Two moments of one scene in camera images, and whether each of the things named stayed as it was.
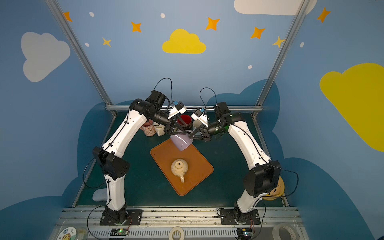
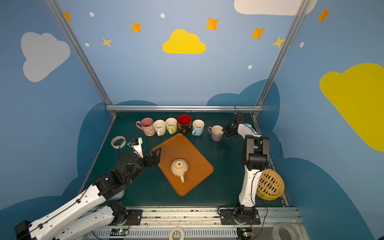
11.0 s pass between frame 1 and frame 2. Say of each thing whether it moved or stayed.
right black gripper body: moved
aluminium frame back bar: stayed
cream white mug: stayed
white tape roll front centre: stayed
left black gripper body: moved
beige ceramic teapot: stayed
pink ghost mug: stayed
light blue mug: stayed
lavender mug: moved
